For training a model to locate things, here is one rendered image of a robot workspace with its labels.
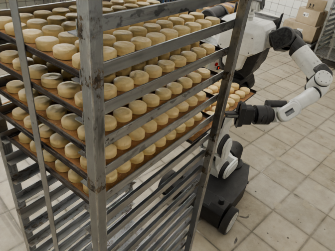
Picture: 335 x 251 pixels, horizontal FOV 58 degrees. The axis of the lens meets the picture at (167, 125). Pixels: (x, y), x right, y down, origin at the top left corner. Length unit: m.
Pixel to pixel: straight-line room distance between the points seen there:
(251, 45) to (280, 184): 1.48
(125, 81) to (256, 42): 1.01
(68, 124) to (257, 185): 2.13
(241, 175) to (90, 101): 1.99
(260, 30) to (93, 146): 1.19
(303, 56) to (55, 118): 1.19
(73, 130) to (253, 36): 1.11
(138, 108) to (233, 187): 1.63
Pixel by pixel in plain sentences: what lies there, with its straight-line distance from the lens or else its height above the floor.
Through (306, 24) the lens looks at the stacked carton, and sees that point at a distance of 6.22.
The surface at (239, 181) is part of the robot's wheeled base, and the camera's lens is 2.41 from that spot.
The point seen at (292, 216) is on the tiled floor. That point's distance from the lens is 2.58.
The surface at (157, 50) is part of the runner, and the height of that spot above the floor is 1.50.
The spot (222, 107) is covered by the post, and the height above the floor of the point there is 1.20.
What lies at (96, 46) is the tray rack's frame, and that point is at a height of 1.57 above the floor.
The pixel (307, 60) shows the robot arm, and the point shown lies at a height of 1.28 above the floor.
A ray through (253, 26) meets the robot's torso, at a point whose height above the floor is 1.36.
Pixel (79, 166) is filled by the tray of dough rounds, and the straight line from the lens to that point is 0.80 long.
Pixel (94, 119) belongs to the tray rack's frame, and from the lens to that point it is 0.60.
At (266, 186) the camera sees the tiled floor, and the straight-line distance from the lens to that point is 2.71.
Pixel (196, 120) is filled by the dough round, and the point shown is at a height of 1.13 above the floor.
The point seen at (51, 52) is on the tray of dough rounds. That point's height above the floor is 1.49.
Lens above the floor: 1.75
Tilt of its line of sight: 34 degrees down
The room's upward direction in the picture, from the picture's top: 7 degrees clockwise
